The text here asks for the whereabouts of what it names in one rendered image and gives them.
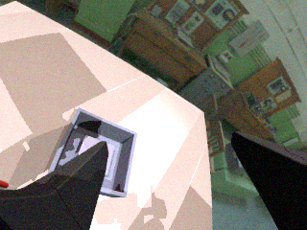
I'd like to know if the red peg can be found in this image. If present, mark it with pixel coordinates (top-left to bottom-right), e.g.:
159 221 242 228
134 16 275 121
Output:
0 180 9 188

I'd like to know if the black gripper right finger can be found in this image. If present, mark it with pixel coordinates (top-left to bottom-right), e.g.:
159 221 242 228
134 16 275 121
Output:
231 131 307 230

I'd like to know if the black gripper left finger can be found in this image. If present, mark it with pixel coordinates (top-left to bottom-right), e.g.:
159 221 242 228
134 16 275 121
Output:
0 141 108 230

